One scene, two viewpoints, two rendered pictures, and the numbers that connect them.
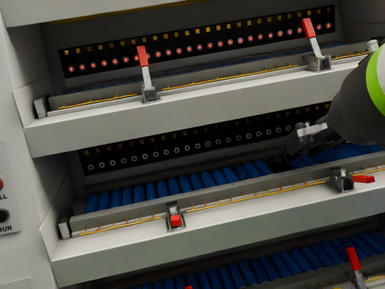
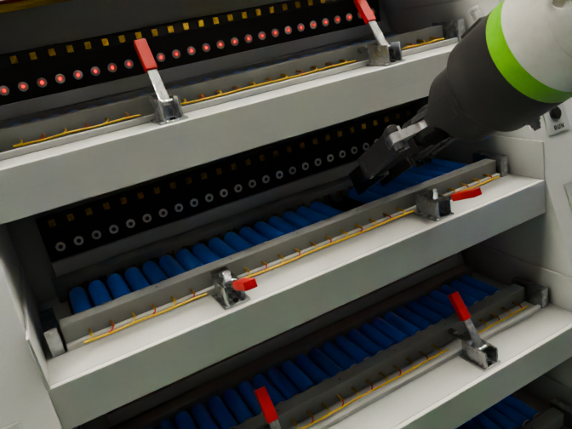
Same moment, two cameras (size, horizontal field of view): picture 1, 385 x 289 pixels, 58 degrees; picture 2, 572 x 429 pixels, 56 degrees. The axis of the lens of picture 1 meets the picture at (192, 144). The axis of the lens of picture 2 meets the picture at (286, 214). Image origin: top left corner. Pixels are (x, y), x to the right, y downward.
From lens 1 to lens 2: 13 cm
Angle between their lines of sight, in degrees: 17
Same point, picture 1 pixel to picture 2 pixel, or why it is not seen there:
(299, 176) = (380, 208)
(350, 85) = (464, 60)
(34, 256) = (19, 386)
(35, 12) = not seen: outside the picture
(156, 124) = (185, 153)
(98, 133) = (99, 174)
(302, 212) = (397, 252)
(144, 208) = (178, 285)
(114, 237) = (142, 334)
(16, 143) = not seen: outside the picture
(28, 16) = not seen: outside the picture
